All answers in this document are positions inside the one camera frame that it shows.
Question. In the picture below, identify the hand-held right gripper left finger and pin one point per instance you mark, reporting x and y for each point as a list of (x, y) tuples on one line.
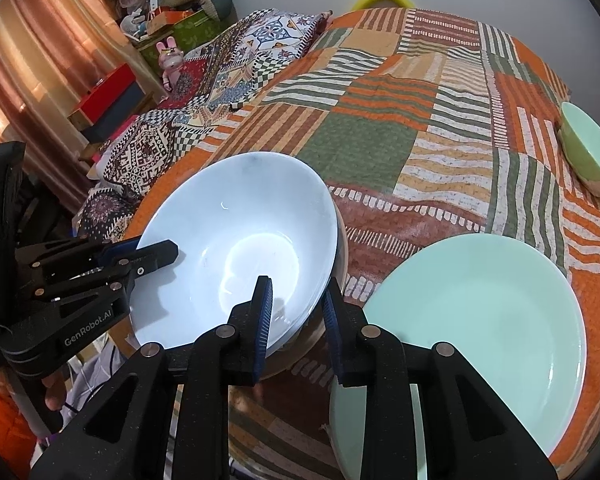
[(262, 330)]

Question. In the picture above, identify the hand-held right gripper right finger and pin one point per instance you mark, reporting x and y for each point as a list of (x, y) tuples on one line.
[(333, 335)]

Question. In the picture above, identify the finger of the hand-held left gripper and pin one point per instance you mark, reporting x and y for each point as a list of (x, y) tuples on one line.
[(152, 256), (120, 248)]

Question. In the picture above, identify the spotted white bowl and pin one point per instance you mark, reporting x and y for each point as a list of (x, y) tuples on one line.
[(220, 210)]

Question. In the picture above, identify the mint green plate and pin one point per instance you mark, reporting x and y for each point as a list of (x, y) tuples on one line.
[(480, 320)]

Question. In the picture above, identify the person's left hand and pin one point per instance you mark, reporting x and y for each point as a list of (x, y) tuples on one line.
[(54, 394)]

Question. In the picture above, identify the person's orange clothing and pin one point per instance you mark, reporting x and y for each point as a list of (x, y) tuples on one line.
[(0, 415)]

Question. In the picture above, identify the dark blue box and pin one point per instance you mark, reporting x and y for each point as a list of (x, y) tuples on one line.
[(115, 110)]

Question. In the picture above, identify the red box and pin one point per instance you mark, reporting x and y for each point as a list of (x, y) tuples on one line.
[(105, 90)]

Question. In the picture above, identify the checkered patterned quilt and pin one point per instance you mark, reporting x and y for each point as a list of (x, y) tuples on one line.
[(220, 90)]

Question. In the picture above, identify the orange striped patchwork blanket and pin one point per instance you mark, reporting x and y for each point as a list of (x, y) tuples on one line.
[(380, 150)]

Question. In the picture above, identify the pink bunny toy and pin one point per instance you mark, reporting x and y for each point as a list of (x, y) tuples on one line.
[(170, 57)]

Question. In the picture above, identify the orange brown curtain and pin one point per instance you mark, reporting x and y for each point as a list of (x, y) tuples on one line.
[(40, 60)]

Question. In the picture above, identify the green patterned box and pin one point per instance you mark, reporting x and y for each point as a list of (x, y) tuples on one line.
[(195, 27)]

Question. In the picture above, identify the pile of toys and bags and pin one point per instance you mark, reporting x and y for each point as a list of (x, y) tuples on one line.
[(140, 15)]

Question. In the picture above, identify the mint green bowl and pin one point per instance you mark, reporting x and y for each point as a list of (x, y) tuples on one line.
[(587, 145)]

